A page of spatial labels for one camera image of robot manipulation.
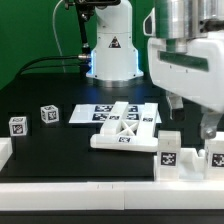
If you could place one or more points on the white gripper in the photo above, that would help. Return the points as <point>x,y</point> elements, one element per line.
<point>197,76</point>

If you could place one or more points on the white chair seat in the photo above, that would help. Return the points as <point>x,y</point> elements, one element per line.
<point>191,165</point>

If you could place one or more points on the white chair back frame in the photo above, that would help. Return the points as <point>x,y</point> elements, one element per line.
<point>120,133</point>

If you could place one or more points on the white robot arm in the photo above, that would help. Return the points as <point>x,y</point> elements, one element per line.
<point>185,53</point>

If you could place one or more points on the white tag base sheet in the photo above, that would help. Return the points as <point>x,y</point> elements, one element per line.
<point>98,113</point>

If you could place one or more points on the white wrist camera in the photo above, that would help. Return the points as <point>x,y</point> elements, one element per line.
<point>149,24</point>

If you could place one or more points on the white left wall block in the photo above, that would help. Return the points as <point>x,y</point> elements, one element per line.
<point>5,151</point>

